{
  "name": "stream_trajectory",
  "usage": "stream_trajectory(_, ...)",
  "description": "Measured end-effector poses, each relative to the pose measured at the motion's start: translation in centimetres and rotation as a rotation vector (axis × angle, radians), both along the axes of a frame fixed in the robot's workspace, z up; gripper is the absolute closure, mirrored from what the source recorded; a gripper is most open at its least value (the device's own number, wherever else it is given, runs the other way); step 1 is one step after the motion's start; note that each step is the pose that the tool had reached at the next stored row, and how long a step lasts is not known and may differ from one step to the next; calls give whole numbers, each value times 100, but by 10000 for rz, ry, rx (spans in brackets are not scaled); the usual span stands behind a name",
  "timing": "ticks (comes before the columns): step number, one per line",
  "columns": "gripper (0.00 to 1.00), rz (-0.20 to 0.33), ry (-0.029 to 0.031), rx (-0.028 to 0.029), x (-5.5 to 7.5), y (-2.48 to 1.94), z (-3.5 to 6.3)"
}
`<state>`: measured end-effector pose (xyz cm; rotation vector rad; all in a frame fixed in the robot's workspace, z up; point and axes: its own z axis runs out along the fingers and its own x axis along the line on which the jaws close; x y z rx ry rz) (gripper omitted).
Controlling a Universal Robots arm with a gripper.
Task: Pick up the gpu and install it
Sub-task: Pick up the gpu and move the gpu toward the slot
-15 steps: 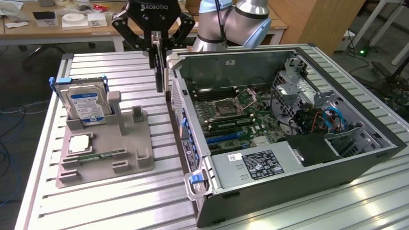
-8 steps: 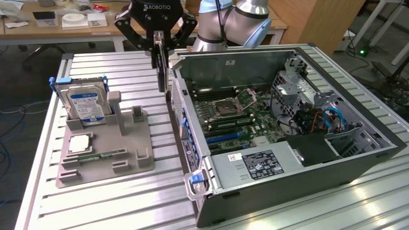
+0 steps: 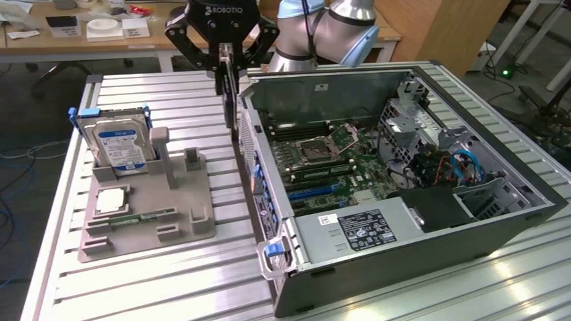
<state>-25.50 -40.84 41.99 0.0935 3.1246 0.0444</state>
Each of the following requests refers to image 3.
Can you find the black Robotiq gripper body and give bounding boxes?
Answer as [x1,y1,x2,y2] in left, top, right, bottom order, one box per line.
[184,0,260,45]

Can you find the green graphics card black heatsink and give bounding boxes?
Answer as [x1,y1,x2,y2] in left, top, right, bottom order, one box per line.
[218,42,244,130]

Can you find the plain white box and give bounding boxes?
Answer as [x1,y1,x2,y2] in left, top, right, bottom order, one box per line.
[120,17,151,39]

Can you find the white round container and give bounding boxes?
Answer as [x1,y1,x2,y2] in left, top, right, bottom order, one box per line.
[86,18,124,43]

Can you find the long wooden desk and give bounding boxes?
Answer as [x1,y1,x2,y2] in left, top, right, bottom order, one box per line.
[0,0,403,64]

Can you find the black office chair base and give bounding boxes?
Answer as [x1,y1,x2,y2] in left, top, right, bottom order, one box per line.
[28,58,135,100]

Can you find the white box black lid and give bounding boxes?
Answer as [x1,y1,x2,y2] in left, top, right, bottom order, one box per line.
[46,15,84,39]

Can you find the hard disk in blue caddy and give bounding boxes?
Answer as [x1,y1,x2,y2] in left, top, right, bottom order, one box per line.
[67,105,160,177]

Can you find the metal socket cover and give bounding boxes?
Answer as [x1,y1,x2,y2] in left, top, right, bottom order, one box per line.
[327,122,361,154]

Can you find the CPU socket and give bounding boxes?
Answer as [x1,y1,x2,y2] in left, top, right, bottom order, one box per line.
[298,136,337,165]

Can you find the clear plastic bag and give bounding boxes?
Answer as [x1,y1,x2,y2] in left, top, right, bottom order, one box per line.
[0,0,47,30]

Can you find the metal disk bay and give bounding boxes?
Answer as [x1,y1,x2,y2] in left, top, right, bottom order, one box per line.
[379,98,449,148]
[453,176,535,222]

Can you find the wooden cabinet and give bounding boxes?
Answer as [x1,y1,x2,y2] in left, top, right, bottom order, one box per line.
[387,0,513,78]

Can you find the black installed RAM stick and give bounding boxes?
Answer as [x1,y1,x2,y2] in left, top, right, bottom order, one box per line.
[290,162,354,183]

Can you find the green motherboard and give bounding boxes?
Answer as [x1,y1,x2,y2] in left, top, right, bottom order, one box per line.
[263,113,403,217]

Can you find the blue expansion slot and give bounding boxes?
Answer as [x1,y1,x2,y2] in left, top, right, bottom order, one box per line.
[287,185,339,202]

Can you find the silver CPU chip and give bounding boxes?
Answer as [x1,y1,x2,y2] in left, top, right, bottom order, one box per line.
[96,189,127,212]

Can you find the grey printed parts rack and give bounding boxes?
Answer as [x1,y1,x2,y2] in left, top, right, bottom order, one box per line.
[78,126,218,264]

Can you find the green RAM stick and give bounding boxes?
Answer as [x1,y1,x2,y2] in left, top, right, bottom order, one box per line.
[110,212,174,226]

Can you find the grey power supply unit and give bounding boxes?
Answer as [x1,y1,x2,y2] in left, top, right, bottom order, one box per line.
[284,197,425,265]

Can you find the black floor stand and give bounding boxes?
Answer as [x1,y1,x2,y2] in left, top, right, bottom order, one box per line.
[517,85,571,148]

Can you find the black open PC case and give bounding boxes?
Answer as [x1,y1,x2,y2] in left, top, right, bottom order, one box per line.
[228,65,571,318]

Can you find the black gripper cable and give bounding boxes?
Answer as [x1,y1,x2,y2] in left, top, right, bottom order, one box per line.
[300,0,320,64]

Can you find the black power wire bundle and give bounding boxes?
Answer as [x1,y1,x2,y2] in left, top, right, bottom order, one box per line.
[403,150,454,188]

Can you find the white desk frame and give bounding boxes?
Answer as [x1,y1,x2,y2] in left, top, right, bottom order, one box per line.
[486,0,571,92]

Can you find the blue data wire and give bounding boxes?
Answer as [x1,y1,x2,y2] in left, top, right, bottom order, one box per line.
[449,150,486,183]

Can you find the blue floor cables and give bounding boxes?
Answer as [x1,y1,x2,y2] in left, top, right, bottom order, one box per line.
[0,140,38,289]

